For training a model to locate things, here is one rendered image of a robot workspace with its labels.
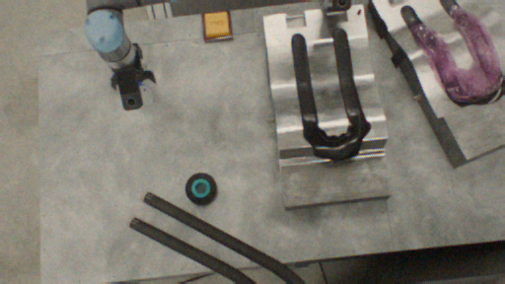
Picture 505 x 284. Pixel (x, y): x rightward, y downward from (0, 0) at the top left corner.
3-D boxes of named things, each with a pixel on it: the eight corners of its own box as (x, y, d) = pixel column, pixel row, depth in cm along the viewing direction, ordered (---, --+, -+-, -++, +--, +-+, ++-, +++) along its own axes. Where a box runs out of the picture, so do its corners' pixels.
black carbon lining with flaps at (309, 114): (288, 37, 159) (288, 22, 150) (349, 31, 159) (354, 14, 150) (305, 167, 150) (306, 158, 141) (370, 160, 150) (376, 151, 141)
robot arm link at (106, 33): (116, 2, 127) (120, 39, 125) (129, 25, 138) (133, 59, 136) (79, 8, 127) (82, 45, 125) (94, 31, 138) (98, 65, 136)
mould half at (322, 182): (263, 30, 167) (262, 7, 154) (358, 19, 167) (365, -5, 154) (284, 210, 155) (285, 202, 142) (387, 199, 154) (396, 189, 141)
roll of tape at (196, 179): (207, 169, 158) (205, 166, 155) (224, 194, 156) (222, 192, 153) (180, 185, 157) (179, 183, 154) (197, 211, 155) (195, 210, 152)
